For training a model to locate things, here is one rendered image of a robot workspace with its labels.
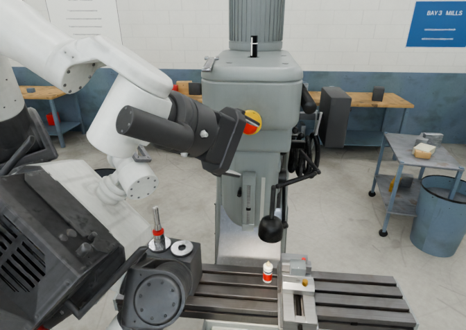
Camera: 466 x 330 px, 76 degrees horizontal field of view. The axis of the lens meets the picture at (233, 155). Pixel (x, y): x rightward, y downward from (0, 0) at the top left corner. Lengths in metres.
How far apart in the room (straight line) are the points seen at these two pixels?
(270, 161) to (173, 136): 0.60
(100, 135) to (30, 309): 0.28
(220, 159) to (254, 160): 0.44
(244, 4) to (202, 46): 4.16
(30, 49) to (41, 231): 0.25
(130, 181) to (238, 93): 0.33
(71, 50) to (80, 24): 5.53
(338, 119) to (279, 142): 0.41
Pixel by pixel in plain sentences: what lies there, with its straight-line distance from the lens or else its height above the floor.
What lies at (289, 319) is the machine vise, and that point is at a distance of 1.24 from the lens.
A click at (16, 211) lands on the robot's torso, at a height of 1.75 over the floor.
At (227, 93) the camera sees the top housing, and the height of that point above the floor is 1.83.
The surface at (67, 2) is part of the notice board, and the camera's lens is 6.02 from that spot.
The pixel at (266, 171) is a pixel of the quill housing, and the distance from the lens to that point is 0.96.
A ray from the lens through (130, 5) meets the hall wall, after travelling 5.55.
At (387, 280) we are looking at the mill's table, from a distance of 1.59.
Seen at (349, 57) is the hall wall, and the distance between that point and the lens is 5.36.
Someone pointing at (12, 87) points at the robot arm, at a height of 1.89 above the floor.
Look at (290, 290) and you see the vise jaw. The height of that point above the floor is 1.03.
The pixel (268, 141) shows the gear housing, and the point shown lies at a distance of 0.87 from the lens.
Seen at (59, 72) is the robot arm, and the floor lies 1.94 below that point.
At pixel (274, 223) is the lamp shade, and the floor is 1.48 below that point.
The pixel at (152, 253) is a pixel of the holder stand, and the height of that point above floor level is 1.13.
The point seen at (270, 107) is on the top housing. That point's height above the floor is 1.80.
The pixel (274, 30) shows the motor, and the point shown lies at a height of 1.96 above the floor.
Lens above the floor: 2.00
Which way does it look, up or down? 25 degrees down
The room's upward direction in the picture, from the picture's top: straight up
